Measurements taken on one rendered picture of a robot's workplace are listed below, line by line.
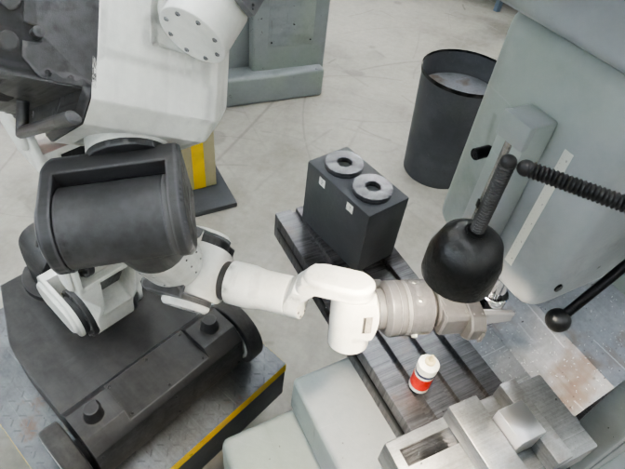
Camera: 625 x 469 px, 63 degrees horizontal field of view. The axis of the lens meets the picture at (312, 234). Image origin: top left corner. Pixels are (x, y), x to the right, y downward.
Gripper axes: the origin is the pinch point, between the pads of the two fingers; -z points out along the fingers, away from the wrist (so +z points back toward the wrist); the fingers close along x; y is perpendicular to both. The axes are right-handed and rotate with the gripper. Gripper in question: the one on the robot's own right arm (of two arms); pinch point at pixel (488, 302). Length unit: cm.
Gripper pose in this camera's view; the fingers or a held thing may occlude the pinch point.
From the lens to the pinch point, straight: 88.5
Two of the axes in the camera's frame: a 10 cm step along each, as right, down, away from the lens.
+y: -1.0, 7.0, 7.1
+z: -9.8, 0.3, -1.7
